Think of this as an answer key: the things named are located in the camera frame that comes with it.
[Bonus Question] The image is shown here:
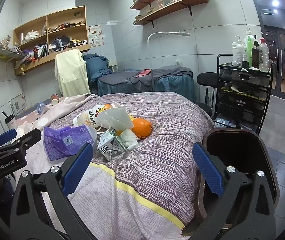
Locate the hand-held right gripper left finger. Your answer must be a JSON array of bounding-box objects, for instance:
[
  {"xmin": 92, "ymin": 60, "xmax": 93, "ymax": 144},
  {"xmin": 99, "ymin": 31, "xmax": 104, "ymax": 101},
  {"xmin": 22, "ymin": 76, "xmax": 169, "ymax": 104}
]
[{"xmin": 9, "ymin": 142, "xmax": 100, "ymax": 240}]

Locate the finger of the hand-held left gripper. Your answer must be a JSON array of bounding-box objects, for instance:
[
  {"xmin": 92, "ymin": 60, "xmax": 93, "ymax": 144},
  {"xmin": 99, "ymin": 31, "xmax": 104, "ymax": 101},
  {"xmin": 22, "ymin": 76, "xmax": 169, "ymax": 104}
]
[
  {"xmin": 12, "ymin": 128, "xmax": 42, "ymax": 153},
  {"xmin": 0, "ymin": 129, "xmax": 17, "ymax": 151}
]

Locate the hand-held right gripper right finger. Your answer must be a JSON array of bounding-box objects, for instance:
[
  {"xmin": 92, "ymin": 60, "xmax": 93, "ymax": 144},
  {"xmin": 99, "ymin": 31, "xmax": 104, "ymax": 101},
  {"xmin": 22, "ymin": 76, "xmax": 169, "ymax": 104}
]
[{"xmin": 184, "ymin": 142, "xmax": 277, "ymax": 240}]

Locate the purple plastic packet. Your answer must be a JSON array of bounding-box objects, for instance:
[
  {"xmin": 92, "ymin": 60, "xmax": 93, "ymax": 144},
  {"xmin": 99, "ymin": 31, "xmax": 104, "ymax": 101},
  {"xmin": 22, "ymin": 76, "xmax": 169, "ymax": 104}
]
[{"xmin": 44, "ymin": 124, "xmax": 98, "ymax": 161}]

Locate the brown trash bin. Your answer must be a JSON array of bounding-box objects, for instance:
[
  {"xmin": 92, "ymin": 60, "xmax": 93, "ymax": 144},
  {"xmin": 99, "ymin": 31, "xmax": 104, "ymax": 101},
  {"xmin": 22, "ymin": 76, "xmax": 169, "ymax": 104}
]
[{"xmin": 195, "ymin": 128, "xmax": 280, "ymax": 232}]

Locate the small white carton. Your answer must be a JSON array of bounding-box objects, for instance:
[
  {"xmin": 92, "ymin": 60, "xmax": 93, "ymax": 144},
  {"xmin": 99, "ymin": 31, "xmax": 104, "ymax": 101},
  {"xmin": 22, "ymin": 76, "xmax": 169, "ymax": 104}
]
[{"xmin": 97, "ymin": 129, "xmax": 127, "ymax": 162}]

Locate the white drink bottle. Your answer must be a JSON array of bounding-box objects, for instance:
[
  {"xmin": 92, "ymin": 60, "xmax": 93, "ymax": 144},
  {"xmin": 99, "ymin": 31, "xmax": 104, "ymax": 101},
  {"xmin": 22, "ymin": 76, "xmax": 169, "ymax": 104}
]
[{"xmin": 73, "ymin": 104, "xmax": 115, "ymax": 128}]

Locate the white face mask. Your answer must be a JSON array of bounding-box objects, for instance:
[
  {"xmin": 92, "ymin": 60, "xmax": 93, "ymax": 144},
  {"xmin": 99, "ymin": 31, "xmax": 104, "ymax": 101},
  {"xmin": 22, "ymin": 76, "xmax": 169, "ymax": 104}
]
[{"xmin": 96, "ymin": 106, "xmax": 134, "ymax": 132}]

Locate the pink blanket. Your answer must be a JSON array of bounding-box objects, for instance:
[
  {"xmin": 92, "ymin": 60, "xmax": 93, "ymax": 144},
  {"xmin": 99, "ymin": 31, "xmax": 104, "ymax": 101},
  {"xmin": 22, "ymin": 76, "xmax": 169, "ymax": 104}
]
[{"xmin": 14, "ymin": 94, "xmax": 100, "ymax": 155}]

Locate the purple striped woven blanket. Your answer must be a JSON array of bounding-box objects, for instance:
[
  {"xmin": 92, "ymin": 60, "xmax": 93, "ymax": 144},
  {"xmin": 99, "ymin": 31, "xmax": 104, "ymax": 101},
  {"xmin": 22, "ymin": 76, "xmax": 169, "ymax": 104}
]
[{"xmin": 15, "ymin": 92, "xmax": 216, "ymax": 238}]

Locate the orange fruit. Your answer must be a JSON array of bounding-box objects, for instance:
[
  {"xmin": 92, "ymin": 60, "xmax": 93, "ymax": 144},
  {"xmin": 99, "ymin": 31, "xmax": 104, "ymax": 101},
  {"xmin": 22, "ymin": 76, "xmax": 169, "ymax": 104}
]
[{"xmin": 132, "ymin": 118, "xmax": 153, "ymax": 140}]

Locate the pale yellow cloth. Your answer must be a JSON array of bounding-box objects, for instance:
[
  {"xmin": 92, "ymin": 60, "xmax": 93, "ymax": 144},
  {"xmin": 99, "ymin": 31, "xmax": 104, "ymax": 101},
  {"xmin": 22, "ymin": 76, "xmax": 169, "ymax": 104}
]
[{"xmin": 54, "ymin": 48, "xmax": 91, "ymax": 97}]

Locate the black mesh cart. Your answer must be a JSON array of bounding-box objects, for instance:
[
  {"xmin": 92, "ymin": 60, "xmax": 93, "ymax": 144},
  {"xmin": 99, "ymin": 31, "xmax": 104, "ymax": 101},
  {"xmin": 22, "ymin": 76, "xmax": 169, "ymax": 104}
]
[{"xmin": 212, "ymin": 53, "xmax": 274, "ymax": 134}]

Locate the black stool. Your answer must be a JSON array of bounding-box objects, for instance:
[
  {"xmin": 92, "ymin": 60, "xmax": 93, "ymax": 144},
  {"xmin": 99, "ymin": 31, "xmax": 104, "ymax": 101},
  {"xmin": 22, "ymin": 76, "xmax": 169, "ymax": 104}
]
[{"xmin": 197, "ymin": 72, "xmax": 219, "ymax": 117}]

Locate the grey blue massage bed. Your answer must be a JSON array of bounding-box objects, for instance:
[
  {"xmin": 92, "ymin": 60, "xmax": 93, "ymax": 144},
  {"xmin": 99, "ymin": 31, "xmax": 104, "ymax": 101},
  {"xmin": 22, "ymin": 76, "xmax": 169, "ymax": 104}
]
[{"xmin": 97, "ymin": 65, "xmax": 196, "ymax": 103}]

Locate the blue bedding pile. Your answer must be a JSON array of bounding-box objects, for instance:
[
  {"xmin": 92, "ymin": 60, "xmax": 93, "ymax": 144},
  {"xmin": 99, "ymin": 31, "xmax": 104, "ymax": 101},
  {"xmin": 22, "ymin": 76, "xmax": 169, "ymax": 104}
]
[{"xmin": 83, "ymin": 53, "xmax": 113, "ymax": 83}]

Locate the white pump bottle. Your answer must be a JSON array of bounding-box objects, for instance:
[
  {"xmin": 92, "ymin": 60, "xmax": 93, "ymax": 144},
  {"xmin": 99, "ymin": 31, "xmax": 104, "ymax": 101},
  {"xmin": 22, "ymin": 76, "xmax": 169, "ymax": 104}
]
[{"xmin": 232, "ymin": 35, "xmax": 244, "ymax": 67}]

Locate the brown bottle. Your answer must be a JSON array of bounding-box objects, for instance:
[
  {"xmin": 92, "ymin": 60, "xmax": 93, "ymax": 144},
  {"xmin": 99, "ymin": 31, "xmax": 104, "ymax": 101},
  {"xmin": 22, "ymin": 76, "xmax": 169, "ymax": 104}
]
[{"xmin": 252, "ymin": 41, "xmax": 261, "ymax": 69}]

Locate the wooden shelf cabinet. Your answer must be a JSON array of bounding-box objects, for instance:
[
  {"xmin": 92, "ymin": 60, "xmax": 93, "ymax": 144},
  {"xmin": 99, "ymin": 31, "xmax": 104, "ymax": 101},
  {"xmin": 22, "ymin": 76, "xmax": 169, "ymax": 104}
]
[{"xmin": 13, "ymin": 5, "xmax": 91, "ymax": 76}]

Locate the green bottle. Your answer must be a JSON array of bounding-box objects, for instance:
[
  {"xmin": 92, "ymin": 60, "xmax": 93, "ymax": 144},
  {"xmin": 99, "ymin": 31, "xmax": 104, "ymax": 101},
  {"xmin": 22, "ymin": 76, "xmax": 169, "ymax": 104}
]
[{"xmin": 244, "ymin": 27, "xmax": 255, "ymax": 67}]

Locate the glass double door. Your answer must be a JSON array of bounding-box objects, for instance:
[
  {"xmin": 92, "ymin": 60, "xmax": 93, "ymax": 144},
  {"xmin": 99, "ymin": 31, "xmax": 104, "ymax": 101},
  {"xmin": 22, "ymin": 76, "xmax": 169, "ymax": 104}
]
[{"xmin": 264, "ymin": 28, "xmax": 285, "ymax": 97}]

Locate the white floor lamp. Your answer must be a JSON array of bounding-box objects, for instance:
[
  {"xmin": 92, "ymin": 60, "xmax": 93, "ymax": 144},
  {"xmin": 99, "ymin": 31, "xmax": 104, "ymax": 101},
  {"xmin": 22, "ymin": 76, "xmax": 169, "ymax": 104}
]
[{"xmin": 147, "ymin": 31, "xmax": 191, "ymax": 95}]

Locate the wall poster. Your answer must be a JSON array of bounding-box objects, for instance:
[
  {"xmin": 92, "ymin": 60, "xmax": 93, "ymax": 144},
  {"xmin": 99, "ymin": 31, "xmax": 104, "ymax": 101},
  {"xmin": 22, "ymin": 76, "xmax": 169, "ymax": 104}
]
[{"xmin": 87, "ymin": 25, "xmax": 103, "ymax": 47}]

